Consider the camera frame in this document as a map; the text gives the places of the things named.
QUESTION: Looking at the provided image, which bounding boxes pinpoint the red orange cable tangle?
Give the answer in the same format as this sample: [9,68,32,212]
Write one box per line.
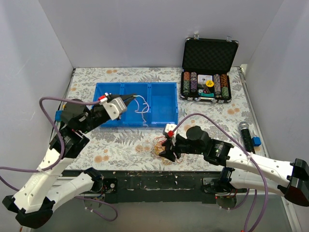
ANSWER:
[151,136,185,166]

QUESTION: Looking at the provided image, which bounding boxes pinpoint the white thin cable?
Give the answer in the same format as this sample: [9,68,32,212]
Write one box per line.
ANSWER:
[134,95,152,153]

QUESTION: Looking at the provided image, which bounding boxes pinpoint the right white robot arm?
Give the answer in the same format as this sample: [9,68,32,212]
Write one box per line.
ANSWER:
[159,124,309,207]

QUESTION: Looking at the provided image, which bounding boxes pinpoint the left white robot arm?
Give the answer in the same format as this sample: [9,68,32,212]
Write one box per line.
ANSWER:
[2,93,136,229]

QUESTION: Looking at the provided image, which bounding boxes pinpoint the blue three-compartment bin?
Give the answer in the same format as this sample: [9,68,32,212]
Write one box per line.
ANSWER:
[93,82,178,128]

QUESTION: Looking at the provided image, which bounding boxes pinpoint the black base beam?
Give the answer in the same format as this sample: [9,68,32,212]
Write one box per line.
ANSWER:
[74,166,248,205]

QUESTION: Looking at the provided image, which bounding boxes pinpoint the floral table mat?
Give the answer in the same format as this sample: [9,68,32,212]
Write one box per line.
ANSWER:
[67,67,260,171]

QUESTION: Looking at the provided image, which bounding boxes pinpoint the stacked colourful toy bricks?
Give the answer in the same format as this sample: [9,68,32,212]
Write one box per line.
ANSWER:
[55,104,66,122]

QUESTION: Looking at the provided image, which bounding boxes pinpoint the black microphone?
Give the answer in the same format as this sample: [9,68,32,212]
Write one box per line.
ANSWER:
[238,121,255,153]

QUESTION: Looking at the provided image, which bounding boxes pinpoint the black poker chip case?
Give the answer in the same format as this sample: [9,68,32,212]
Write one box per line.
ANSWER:
[180,32,239,103]

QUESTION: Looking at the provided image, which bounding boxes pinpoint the small blue block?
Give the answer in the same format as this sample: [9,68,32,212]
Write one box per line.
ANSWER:
[252,137,261,147]

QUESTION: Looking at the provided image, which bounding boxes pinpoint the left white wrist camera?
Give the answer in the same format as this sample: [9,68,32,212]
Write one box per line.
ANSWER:
[100,93,127,120]

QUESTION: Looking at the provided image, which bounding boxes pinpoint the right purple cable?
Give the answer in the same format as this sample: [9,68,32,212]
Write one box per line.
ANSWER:
[173,113,269,232]

